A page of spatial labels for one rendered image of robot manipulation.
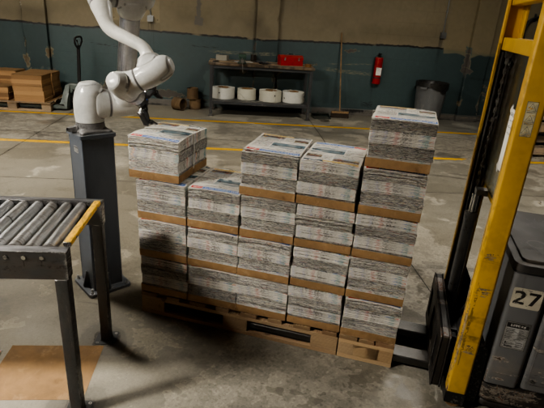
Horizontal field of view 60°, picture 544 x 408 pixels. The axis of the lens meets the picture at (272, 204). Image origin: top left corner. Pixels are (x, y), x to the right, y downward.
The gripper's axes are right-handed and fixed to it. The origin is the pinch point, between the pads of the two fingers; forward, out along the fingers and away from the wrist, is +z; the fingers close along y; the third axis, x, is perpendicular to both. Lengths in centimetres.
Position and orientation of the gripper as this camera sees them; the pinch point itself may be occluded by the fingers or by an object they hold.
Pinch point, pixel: (156, 110)
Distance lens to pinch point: 247.8
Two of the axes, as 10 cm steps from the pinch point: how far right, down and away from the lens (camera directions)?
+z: 2.1, 1.2, 9.7
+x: 9.6, 1.6, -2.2
